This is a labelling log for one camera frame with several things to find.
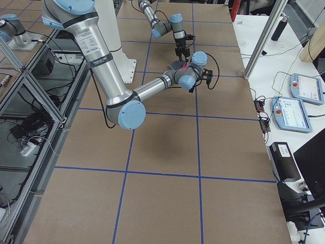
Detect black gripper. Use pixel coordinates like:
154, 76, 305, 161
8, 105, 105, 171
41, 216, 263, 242
188, 69, 213, 93
174, 32, 196, 63

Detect pink towel with grey edge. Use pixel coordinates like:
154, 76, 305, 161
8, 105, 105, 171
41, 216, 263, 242
168, 60, 188, 70

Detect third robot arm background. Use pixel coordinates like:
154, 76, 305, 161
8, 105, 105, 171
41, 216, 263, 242
1, 14, 45, 51

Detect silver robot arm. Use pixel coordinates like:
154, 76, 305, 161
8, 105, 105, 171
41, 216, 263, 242
138, 1, 194, 65
42, 1, 208, 130

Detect small circuit board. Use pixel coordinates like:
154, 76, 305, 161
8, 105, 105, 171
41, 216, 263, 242
254, 99, 265, 112

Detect black bottle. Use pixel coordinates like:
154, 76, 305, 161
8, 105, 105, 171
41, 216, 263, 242
271, 15, 289, 41

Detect near teach pendant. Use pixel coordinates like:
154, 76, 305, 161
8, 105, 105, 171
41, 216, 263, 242
272, 96, 312, 133

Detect teach pendant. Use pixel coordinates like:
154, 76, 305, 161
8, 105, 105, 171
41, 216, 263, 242
272, 96, 312, 133
289, 73, 324, 105

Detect far teach pendant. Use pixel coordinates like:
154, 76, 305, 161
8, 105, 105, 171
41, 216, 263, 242
289, 73, 324, 105

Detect black box with label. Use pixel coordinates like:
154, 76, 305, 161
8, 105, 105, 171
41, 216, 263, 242
269, 142, 301, 182

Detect black monitor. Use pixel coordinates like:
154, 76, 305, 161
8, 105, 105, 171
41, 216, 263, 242
294, 129, 324, 198

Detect white power strip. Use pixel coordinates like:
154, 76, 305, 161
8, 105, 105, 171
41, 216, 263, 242
20, 142, 36, 157

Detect black power adapter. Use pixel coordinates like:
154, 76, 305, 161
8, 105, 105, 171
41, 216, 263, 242
10, 125, 26, 139

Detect aluminium frame post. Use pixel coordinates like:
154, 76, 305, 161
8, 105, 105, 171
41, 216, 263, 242
243, 0, 288, 80

